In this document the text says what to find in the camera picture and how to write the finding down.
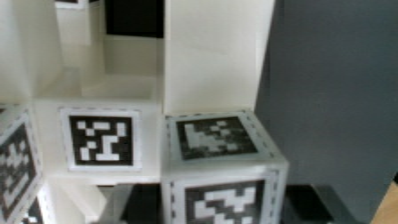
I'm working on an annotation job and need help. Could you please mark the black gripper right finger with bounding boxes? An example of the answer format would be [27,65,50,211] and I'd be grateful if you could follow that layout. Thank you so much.
[281,185,365,224]

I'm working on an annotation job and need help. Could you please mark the white chair back frame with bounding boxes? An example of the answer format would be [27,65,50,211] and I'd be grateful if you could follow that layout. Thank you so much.
[0,0,276,224]

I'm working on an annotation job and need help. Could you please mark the white chair leg block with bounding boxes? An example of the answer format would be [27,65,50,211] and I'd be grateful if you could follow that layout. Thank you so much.
[0,104,43,224]
[162,110,288,224]

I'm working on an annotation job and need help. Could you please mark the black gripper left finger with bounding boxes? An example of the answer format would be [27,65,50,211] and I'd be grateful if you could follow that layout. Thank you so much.
[89,183,164,224]

